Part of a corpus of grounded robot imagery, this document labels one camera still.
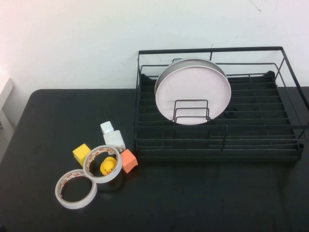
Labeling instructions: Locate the pink round plate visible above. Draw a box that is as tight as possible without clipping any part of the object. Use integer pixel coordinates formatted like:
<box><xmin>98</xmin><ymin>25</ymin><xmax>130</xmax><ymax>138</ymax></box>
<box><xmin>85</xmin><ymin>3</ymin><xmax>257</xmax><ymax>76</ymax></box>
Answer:
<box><xmin>155</xmin><ymin>65</ymin><xmax>232</xmax><ymax>126</ymax></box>

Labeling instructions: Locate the grey round plate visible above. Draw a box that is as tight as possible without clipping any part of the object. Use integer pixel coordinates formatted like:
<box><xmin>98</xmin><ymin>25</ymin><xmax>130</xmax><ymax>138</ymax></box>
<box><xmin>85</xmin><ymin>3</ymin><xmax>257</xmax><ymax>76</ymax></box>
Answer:
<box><xmin>154</xmin><ymin>57</ymin><xmax>227</xmax><ymax>94</ymax></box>

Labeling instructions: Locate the white power adapter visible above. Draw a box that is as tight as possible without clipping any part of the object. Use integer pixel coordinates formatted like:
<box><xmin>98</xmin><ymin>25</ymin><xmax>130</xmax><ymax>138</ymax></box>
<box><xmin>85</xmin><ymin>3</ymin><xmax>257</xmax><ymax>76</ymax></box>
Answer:
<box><xmin>103</xmin><ymin>130</ymin><xmax>126</xmax><ymax>152</ymax></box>

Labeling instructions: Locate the orange foam cube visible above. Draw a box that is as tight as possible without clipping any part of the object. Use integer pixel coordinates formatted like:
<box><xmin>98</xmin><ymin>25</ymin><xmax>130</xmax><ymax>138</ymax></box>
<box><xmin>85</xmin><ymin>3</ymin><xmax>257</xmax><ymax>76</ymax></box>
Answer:
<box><xmin>120</xmin><ymin>149</ymin><xmax>139</xmax><ymax>174</ymax></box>

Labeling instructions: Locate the yellow rubber duck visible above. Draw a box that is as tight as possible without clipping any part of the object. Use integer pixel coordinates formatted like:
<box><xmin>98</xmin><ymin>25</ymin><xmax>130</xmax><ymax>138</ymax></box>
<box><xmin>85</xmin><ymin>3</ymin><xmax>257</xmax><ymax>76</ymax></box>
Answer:
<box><xmin>99</xmin><ymin>156</ymin><xmax>116</xmax><ymax>176</ymax></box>

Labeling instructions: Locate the black tape roll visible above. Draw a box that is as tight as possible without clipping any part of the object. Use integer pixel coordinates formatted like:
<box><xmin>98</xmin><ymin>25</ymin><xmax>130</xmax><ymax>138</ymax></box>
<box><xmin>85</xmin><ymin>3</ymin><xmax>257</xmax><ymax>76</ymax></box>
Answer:
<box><xmin>98</xmin><ymin>173</ymin><xmax>126</xmax><ymax>194</ymax></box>

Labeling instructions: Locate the white double-sided tape roll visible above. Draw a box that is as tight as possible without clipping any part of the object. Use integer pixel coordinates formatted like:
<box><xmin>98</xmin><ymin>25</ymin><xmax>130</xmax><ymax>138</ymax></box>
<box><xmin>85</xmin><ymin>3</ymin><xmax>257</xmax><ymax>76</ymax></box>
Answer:
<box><xmin>54</xmin><ymin>169</ymin><xmax>98</xmax><ymax>210</ymax></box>
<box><xmin>82</xmin><ymin>145</ymin><xmax>123</xmax><ymax>184</ymax></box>

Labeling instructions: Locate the yellow foam cube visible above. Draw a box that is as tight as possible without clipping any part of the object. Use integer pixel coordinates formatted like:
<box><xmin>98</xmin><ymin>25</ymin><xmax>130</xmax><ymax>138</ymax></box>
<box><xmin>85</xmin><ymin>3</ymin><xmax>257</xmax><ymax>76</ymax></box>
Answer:
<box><xmin>72</xmin><ymin>143</ymin><xmax>91</xmax><ymax>167</ymax></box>

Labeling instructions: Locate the black wire dish rack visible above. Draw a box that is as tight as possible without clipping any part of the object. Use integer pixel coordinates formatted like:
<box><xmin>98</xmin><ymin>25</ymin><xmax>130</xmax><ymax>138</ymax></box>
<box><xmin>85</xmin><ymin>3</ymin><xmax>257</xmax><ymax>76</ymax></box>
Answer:
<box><xmin>133</xmin><ymin>46</ymin><xmax>309</xmax><ymax>162</ymax></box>

